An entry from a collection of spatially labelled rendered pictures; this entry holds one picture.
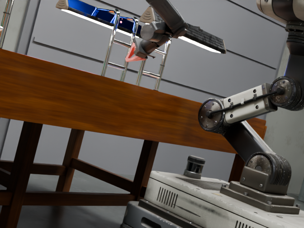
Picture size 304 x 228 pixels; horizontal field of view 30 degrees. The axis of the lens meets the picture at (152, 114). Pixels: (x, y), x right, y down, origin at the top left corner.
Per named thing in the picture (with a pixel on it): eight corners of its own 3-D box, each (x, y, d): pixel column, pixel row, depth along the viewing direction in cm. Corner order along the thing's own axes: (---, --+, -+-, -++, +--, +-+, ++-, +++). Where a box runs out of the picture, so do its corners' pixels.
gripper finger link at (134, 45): (119, 51, 213) (137, 38, 208) (131, 55, 219) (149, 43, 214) (124, 67, 210) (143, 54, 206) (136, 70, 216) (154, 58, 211)
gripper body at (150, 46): (130, 39, 207) (145, 28, 203) (147, 45, 215) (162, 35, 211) (135, 54, 204) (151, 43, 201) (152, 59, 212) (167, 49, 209)
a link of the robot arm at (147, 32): (189, 30, 201) (177, 11, 203) (172, 26, 191) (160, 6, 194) (165, 51, 206) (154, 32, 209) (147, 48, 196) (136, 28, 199)
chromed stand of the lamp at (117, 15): (121, 100, 302) (143, 18, 300) (96, 94, 286) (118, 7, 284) (97, 92, 313) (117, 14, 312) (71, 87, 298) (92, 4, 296)
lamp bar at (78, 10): (144, 39, 325) (147, 26, 325) (65, 9, 276) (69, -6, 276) (134, 37, 330) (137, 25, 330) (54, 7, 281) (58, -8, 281)
